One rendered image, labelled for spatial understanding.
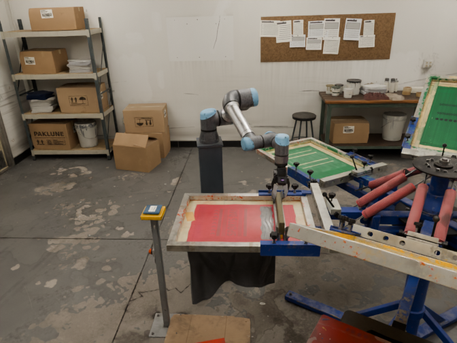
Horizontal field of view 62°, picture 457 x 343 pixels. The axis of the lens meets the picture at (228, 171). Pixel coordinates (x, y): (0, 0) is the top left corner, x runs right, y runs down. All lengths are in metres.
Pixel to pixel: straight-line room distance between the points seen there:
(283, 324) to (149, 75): 4.21
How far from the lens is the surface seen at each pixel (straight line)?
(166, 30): 5.83
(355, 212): 2.23
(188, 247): 1.99
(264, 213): 2.29
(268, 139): 2.07
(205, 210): 2.35
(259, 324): 2.95
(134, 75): 6.03
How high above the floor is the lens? 2.12
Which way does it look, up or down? 24 degrees down
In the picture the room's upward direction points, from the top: 2 degrees counter-clockwise
